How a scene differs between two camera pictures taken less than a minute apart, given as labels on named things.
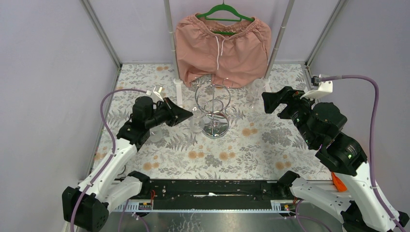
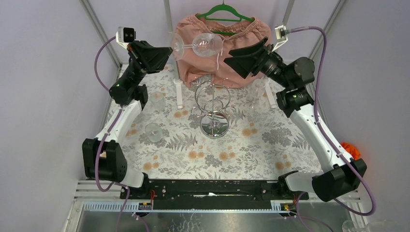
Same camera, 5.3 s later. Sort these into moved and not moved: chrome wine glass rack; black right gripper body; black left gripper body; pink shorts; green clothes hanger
Moved: black left gripper body; black right gripper body
Not moved: pink shorts; chrome wine glass rack; green clothes hanger
